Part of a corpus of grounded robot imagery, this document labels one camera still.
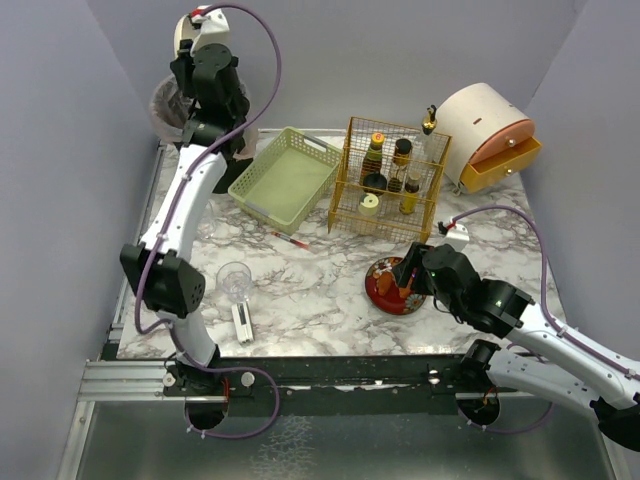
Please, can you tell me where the cream round plate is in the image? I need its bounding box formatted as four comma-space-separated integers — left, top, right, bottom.
173, 10, 201, 59

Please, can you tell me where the red floral plate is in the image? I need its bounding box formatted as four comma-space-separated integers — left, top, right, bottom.
364, 256, 427, 315

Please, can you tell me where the small yellow spice bottle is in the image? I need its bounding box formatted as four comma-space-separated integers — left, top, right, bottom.
399, 171, 421, 215

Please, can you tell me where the green-lid seasoning shaker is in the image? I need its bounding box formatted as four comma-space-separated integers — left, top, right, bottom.
357, 193, 380, 217

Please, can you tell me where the black-lid glass jar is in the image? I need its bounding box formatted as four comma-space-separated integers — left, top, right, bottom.
362, 172, 387, 196

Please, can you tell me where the gold-spout oil bottle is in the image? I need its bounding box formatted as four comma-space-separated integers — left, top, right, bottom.
420, 104, 437, 163

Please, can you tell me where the yellow-lid sauce jar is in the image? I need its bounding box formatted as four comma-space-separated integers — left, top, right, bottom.
359, 132, 385, 185

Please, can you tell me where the gold-cap pepper grinder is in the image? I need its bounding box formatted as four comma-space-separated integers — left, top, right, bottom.
387, 138, 413, 193

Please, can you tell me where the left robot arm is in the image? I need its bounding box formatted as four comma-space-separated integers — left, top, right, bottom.
120, 40, 250, 370

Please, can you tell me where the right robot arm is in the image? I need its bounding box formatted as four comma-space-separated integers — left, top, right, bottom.
392, 243, 639, 451

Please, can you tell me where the left orange croquette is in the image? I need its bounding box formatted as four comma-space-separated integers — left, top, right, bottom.
376, 271, 395, 297

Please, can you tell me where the black ribbed trash bin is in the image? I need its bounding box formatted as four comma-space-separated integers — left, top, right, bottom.
213, 127, 259, 194

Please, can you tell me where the pale green plastic basket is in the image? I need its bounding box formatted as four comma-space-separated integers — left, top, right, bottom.
228, 127, 342, 235

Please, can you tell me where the white round drawer box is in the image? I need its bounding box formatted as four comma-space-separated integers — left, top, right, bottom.
436, 83, 542, 193

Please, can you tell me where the clear plastic cup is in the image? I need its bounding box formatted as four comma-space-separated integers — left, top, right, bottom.
216, 262, 253, 303
197, 199, 217, 241

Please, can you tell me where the red pen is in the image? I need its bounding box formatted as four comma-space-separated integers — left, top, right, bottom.
272, 231, 310, 250

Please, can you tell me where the white folded peeler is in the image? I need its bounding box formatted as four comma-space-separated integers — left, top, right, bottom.
231, 301, 254, 344

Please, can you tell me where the gold wire rack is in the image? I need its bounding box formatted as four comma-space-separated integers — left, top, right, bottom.
328, 116, 451, 243

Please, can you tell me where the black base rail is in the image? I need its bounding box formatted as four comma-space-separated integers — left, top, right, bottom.
82, 352, 521, 419

